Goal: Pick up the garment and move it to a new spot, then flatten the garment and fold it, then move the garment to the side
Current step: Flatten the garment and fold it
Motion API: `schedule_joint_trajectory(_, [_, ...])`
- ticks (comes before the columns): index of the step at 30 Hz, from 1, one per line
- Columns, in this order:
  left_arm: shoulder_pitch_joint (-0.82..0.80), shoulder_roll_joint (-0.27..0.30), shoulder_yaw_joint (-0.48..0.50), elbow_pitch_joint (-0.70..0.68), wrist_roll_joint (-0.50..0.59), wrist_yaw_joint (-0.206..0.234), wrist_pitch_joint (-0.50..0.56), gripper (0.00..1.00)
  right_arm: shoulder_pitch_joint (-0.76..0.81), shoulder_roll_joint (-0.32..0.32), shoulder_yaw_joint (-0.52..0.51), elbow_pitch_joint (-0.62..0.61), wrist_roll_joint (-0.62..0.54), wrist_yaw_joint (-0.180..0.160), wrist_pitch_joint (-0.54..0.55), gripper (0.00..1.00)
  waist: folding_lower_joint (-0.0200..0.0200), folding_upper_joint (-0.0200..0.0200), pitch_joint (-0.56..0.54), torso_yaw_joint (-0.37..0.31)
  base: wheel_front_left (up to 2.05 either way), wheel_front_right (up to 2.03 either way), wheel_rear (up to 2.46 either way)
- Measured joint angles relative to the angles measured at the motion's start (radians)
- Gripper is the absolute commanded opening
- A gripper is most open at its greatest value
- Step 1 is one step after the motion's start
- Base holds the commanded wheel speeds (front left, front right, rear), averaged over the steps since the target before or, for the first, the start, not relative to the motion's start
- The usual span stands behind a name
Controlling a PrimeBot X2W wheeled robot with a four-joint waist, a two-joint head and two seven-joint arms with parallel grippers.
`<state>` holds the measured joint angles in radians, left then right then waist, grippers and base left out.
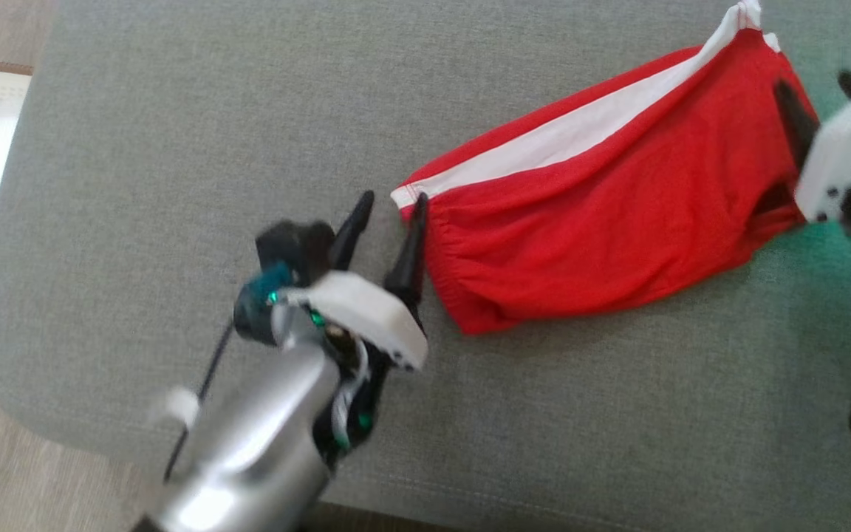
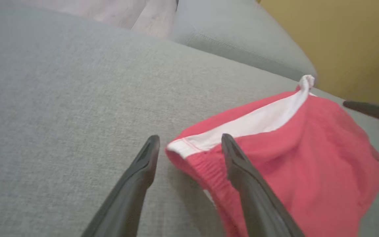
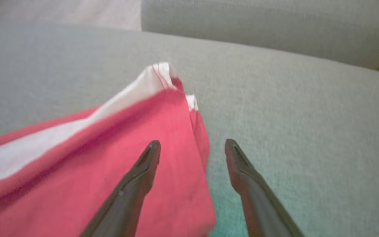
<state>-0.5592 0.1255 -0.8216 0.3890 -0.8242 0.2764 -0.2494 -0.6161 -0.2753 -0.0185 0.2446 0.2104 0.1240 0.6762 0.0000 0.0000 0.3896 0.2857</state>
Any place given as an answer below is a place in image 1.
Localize white cable clip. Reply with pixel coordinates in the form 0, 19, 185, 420
148, 386, 201, 429

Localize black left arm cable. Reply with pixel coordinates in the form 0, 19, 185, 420
163, 316, 238, 485

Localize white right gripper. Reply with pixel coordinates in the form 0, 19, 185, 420
773, 69, 851, 223

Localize red shorts with white stripe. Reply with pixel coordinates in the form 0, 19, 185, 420
390, 0, 819, 335

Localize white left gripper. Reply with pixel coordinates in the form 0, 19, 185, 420
285, 190, 430, 371

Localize grey fabric sofa seat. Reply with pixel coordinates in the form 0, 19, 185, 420
0, 0, 851, 532

